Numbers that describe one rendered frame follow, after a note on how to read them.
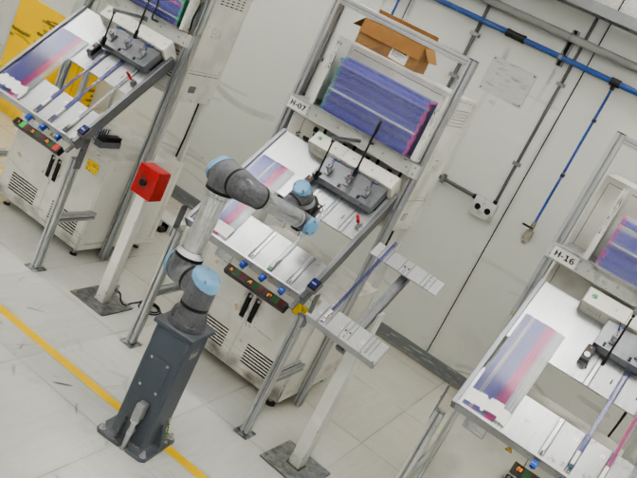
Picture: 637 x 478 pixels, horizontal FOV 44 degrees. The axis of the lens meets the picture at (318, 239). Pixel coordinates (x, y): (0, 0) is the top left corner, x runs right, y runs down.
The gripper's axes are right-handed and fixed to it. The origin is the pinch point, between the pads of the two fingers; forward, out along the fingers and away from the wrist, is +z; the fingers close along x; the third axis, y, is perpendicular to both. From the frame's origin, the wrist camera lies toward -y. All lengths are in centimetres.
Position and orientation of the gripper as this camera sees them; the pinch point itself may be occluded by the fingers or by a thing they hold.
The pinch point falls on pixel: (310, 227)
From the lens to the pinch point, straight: 359.1
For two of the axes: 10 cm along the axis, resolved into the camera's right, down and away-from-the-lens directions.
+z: 1.3, 4.3, 8.9
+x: -7.9, -5.0, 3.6
